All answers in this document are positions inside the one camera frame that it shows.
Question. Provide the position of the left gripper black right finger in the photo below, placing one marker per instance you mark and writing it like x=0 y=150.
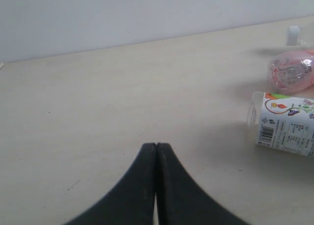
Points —
x=181 y=201

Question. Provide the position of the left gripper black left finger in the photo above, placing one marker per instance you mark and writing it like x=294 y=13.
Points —
x=130 y=201

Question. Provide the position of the pink peach bottle black cap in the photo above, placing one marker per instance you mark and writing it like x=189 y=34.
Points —
x=291 y=71

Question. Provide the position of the floral label bottle white cap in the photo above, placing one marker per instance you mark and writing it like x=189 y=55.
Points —
x=282 y=123

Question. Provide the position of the white Gatorade bottle white cap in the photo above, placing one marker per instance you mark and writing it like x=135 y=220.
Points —
x=298 y=35

